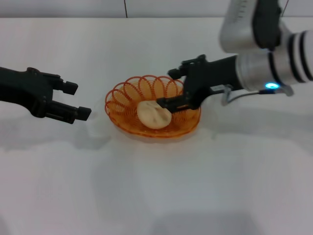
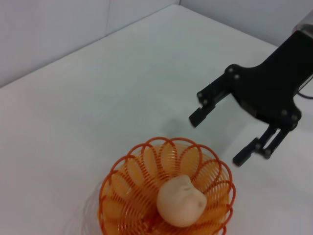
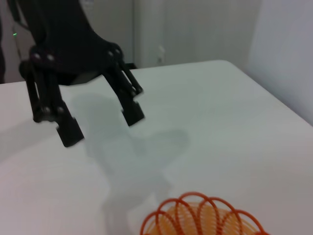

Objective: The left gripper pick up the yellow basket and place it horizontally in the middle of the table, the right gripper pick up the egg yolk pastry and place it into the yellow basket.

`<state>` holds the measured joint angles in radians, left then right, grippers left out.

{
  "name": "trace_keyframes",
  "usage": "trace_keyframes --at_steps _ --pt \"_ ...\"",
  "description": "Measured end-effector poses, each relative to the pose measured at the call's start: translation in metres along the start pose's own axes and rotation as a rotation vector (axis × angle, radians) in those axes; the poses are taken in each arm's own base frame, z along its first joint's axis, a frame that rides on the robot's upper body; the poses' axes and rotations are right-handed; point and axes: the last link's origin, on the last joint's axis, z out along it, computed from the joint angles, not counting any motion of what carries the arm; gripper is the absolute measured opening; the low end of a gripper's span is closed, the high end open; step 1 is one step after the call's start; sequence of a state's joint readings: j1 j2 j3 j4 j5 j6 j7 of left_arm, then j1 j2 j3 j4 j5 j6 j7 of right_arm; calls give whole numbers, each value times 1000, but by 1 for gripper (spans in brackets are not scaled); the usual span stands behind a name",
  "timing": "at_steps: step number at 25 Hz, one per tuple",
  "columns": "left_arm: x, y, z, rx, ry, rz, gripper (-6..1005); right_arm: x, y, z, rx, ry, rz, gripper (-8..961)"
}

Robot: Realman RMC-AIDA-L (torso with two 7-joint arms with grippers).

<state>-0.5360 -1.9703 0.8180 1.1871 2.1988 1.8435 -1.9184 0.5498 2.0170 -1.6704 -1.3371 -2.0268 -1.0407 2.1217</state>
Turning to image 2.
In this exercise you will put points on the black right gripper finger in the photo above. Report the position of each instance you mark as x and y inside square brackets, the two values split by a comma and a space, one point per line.
[266, 144]
[207, 102]

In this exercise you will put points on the pale round steamed bun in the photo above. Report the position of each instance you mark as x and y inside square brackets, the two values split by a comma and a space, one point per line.
[178, 203]

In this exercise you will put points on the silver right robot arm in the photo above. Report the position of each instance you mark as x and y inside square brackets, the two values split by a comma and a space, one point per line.
[306, 24]

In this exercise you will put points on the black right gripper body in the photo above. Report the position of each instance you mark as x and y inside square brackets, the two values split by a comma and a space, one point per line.
[269, 85]

